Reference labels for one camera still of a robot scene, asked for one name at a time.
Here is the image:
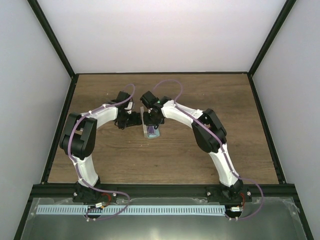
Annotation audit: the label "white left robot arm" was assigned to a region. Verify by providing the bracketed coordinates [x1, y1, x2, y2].
[59, 100, 142, 202]

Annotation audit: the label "grey sunglasses case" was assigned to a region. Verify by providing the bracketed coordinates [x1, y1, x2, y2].
[140, 106, 160, 139]

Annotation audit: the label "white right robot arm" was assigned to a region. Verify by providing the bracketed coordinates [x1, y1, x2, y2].
[140, 97, 243, 202]

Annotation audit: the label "black enclosure frame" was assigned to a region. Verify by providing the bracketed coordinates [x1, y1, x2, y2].
[12, 0, 315, 240]

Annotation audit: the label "light blue slotted cable duct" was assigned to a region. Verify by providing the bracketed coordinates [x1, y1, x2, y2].
[36, 205, 226, 216]

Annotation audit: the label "pink sunglasses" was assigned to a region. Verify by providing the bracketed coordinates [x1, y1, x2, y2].
[147, 126, 156, 135]

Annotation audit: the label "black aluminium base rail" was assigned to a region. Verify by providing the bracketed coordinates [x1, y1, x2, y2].
[32, 183, 298, 203]

